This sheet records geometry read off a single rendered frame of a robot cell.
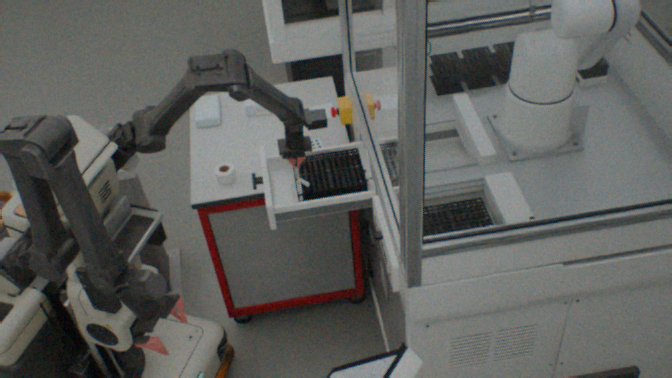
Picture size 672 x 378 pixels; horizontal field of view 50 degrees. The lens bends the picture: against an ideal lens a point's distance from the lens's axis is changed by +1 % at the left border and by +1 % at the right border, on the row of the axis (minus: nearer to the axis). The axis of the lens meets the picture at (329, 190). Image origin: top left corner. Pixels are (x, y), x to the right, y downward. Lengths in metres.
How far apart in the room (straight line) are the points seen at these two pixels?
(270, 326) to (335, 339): 0.28
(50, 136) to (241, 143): 1.31
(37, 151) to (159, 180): 2.38
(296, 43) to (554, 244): 1.45
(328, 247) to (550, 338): 0.90
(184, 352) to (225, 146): 0.76
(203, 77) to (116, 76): 2.99
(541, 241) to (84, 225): 1.09
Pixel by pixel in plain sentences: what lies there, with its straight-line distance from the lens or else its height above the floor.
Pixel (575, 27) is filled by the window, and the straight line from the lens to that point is 1.50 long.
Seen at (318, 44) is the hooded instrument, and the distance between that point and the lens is 2.93.
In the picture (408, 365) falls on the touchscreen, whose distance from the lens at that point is 1.46.
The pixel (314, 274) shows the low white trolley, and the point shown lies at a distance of 2.80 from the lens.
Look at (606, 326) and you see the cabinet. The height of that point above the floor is 0.59.
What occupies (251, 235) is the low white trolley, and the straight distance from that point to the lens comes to 2.60.
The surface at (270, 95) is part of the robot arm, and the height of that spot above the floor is 1.36.
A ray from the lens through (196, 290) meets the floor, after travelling 3.20.
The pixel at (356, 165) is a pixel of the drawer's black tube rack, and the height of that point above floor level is 0.90.
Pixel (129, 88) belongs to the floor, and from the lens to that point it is 4.50.
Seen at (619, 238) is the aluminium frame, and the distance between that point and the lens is 1.98.
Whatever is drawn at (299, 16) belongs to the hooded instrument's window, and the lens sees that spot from 2.88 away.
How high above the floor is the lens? 2.41
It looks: 44 degrees down
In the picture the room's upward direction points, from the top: 6 degrees counter-clockwise
